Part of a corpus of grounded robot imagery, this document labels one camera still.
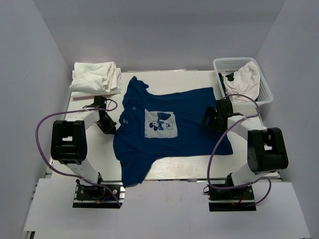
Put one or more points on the folded white t-shirt lower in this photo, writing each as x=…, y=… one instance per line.
x=113, y=88

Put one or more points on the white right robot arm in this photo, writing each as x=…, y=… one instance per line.
x=266, y=151

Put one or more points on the blue Mickey print t-shirt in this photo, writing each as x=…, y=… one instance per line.
x=158, y=126

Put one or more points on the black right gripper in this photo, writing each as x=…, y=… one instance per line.
x=211, y=112

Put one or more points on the white plastic laundry basket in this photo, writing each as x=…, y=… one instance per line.
x=228, y=65

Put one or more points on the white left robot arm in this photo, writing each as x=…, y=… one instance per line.
x=69, y=142

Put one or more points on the crumpled white t-shirt in basket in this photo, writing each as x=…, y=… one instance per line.
x=247, y=82

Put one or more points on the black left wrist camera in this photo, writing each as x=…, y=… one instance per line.
x=99, y=102

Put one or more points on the dark green garment in basket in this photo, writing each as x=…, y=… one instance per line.
x=226, y=84

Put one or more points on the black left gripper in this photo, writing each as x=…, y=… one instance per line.
x=111, y=129

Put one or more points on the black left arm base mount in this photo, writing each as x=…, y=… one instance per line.
x=92, y=197

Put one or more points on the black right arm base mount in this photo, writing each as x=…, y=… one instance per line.
x=234, y=200

